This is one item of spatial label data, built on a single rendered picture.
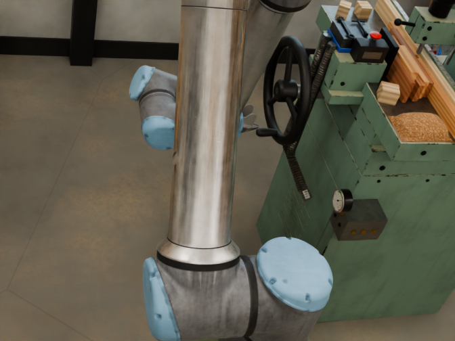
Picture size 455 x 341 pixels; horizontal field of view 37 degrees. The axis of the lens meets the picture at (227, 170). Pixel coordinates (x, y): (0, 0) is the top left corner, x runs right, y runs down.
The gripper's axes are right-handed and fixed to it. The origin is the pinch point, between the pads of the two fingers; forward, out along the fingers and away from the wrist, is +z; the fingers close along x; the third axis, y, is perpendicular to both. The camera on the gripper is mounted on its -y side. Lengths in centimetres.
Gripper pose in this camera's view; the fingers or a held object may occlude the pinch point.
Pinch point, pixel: (252, 126)
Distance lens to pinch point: 185.1
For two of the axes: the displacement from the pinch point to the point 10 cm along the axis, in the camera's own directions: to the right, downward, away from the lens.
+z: 8.3, 2.3, 5.1
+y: 5.2, -6.7, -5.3
